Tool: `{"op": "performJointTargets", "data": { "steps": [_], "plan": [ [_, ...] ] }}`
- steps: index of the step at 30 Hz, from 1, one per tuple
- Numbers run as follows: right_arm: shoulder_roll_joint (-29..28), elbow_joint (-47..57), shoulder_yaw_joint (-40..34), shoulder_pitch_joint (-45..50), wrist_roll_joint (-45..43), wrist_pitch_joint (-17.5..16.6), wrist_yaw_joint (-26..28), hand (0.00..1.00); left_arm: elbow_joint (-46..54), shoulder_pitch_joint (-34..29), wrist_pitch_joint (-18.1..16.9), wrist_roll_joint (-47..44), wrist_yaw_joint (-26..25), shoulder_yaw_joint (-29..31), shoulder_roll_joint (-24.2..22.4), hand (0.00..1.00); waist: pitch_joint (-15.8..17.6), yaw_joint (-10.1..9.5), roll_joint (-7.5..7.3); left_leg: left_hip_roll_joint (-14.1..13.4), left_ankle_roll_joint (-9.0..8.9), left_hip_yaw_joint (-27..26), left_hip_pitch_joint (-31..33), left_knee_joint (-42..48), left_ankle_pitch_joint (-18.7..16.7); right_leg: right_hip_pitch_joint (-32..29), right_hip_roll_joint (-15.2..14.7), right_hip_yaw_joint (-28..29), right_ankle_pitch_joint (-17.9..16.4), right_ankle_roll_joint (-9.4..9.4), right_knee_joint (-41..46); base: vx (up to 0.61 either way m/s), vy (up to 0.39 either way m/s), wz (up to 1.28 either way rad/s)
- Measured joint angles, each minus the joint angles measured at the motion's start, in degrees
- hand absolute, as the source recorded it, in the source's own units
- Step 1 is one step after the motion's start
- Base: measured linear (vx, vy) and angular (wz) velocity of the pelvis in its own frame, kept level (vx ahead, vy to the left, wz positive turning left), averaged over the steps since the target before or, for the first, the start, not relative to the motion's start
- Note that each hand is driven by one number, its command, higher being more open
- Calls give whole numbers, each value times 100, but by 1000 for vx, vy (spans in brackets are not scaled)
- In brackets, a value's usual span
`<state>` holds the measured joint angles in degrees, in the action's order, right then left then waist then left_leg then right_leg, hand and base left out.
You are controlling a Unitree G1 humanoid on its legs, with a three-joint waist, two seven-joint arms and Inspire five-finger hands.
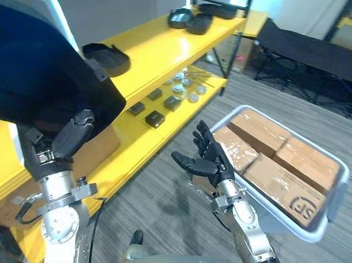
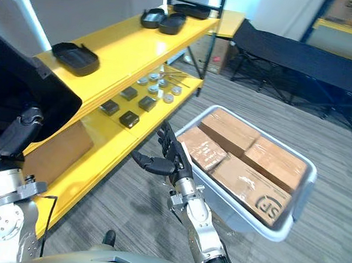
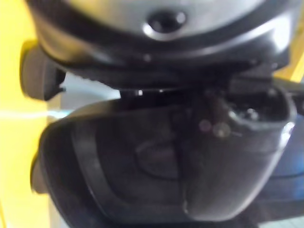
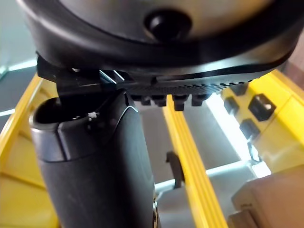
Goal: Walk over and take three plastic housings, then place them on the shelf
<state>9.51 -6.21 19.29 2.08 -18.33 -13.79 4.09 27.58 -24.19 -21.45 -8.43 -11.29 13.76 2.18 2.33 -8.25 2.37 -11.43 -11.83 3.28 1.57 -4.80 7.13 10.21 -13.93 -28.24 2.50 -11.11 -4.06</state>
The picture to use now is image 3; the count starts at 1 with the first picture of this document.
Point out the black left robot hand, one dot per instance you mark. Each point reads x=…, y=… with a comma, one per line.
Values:
x=152, y=147

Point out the blue plastic bin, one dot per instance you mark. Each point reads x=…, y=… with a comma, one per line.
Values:
x=291, y=161

